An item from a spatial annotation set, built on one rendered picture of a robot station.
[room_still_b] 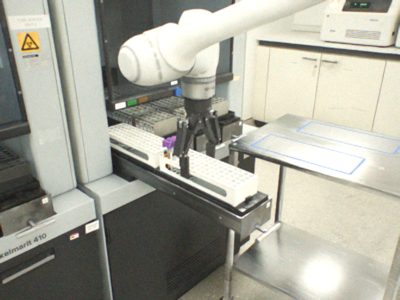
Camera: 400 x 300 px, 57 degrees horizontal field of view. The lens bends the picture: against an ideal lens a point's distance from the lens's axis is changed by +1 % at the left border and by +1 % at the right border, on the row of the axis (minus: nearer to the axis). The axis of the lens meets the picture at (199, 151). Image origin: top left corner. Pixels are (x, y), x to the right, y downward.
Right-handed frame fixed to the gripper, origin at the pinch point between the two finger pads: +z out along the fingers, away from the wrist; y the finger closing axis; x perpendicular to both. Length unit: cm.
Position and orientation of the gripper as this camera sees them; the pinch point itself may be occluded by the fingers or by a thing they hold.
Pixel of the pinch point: (197, 164)
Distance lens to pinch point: 105.8
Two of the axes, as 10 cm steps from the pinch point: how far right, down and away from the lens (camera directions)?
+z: 0.0, 9.1, 4.2
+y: 6.9, -3.0, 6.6
